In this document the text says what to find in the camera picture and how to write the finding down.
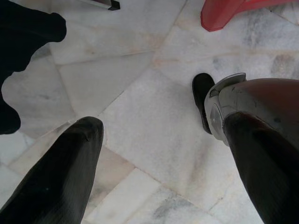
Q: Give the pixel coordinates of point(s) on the silver metal clothes rack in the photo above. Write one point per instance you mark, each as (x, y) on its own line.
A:
(102, 2)

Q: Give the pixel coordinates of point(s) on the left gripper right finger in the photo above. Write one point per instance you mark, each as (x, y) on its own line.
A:
(268, 175)

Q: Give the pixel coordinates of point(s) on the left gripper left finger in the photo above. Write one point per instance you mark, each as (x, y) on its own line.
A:
(58, 175)

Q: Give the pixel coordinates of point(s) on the black polo shirt with logo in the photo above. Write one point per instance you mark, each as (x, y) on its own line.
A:
(23, 46)

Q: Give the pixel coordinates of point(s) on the red plastic stool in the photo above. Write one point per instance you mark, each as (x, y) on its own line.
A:
(222, 14)

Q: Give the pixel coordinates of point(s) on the black robot left foot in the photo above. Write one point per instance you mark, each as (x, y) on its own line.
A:
(201, 93)

